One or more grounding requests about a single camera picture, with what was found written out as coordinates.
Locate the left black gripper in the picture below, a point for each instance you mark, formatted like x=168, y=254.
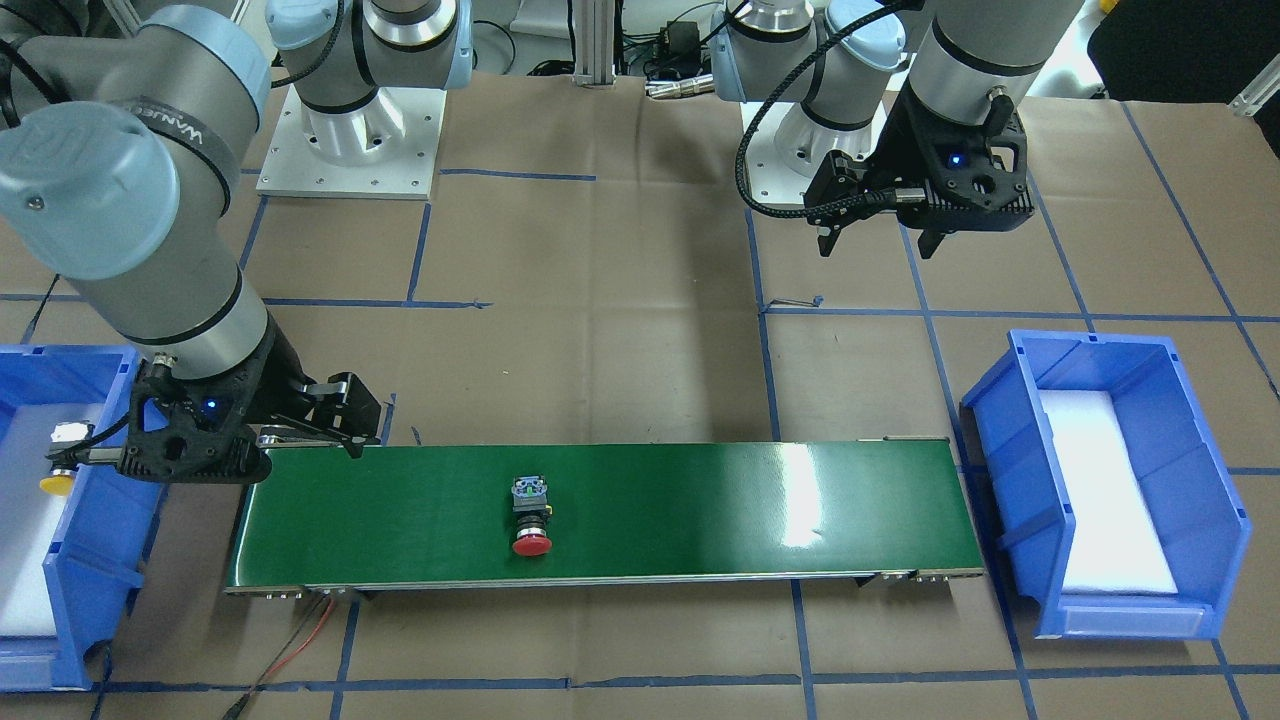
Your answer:
x=897, y=148

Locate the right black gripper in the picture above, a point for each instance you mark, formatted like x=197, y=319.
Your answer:
x=281, y=378

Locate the red push button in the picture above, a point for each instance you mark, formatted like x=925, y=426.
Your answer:
x=532, y=512

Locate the yellow push button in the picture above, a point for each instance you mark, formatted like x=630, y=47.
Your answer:
x=60, y=479

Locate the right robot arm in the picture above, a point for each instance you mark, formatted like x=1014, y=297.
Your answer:
x=120, y=155

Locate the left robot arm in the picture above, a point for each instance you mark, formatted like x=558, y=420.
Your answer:
x=864, y=107

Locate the green conveyor belt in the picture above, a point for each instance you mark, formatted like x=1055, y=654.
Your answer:
x=440, y=517

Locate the blue bin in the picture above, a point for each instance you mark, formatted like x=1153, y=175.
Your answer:
x=1199, y=518
x=93, y=567

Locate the brown paper table cover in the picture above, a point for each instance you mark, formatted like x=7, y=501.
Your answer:
x=584, y=272

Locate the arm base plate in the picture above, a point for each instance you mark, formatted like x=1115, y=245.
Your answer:
x=786, y=151
x=386, y=150

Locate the aluminium frame post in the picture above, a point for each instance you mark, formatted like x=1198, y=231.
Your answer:
x=595, y=36

